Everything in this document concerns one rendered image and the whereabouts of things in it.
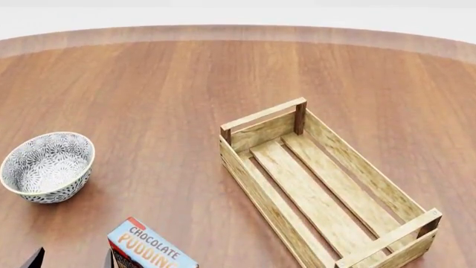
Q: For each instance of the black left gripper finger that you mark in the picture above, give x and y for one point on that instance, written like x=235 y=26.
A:
x=108 y=259
x=34 y=259

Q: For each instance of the chocolate pudding box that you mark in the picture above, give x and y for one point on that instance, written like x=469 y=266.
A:
x=148 y=245

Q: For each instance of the wooden slatted crate tray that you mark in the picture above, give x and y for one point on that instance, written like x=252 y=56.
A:
x=316 y=181

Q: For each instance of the patterned white ceramic bowl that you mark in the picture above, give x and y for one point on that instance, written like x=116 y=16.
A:
x=48 y=167

